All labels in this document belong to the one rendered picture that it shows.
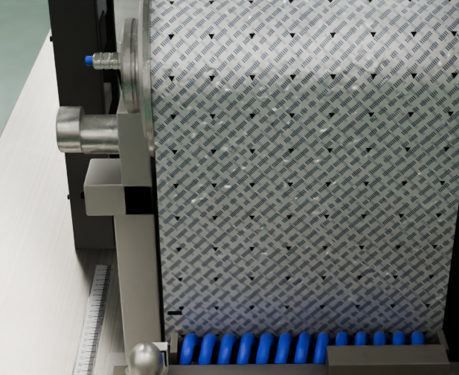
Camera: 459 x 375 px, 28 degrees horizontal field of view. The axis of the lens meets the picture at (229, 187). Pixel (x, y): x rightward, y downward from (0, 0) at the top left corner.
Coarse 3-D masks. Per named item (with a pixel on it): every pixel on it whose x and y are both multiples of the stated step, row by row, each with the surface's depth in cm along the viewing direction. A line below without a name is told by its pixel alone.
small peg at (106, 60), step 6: (96, 54) 75; (102, 54) 75; (108, 54) 75; (114, 54) 75; (120, 54) 75; (96, 60) 75; (102, 60) 75; (108, 60) 75; (114, 60) 75; (120, 60) 75; (96, 66) 75; (102, 66) 76; (108, 66) 75; (114, 66) 75; (120, 66) 76
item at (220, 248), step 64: (192, 192) 72; (256, 192) 72; (320, 192) 72; (384, 192) 72; (448, 192) 72; (192, 256) 75; (256, 256) 75; (320, 256) 75; (384, 256) 75; (448, 256) 75; (192, 320) 78; (256, 320) 78; (320, 320) 79; (384, 320) 79
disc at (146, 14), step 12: (144, 0) 68; (144, 12) 67; (144, 24) 67; (144, 36) 67; (144, 48) 67; (144, 60) 67; (144, 72) 67; (144, 84) 67; (144, 96) 67; (144, 108) 68
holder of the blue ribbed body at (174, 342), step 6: (438, 330) 78; (174, 336) 78; (438, 336) 77; (444, 336) 77; (174, 342) 77; (438, 342) 77; (444, 342) 77; (174, 348) 76; (174, 354) 76; (174, 360) 76
